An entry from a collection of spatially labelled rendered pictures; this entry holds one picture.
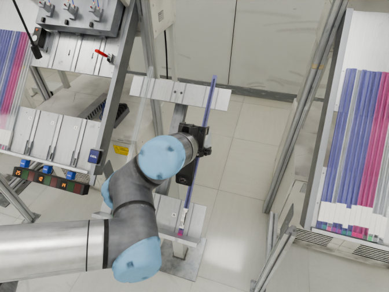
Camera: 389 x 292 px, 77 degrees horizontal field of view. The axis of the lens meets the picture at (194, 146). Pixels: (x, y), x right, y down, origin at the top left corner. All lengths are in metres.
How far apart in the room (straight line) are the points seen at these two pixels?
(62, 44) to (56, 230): 0.93
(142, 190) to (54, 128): 0.73
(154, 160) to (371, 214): 0.69
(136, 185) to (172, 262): 1.09
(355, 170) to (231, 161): 1.23
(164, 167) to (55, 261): 0.20
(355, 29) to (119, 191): 0.86
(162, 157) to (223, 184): 1.42
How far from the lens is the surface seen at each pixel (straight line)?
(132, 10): 1.11
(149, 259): 0.40
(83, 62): 1.13
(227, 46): 2.62
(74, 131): 1.07
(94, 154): 0.96
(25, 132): 1.22
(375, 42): 1.00
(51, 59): 1.23
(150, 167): 0.43
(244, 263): 1.55
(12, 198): 1.77
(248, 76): 2.71
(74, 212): 1.85
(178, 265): 1.51
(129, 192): 0.46
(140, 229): 0.41
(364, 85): 0.93
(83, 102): 1.63
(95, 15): 1.10
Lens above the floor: 1.42
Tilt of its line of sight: 43 degrees down
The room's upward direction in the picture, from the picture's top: straight up
